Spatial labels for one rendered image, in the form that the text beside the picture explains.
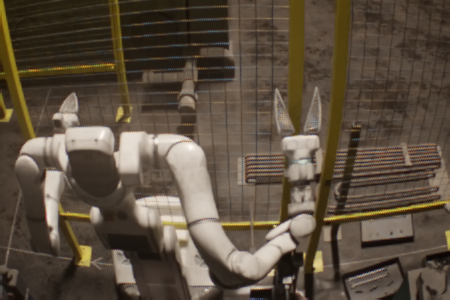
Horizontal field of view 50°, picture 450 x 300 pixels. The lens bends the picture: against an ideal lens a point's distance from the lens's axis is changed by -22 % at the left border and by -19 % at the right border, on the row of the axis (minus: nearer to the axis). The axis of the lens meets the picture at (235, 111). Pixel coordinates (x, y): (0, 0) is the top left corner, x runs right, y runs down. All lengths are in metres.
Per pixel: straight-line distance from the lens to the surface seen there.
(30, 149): 1.44
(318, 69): 4.15
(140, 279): 2.40
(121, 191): 1.37
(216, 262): 1.28
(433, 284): 1.95
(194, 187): 1.30
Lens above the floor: 2.48
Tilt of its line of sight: 41 degrees down
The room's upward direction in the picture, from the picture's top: 2 degrees counter-clockwise
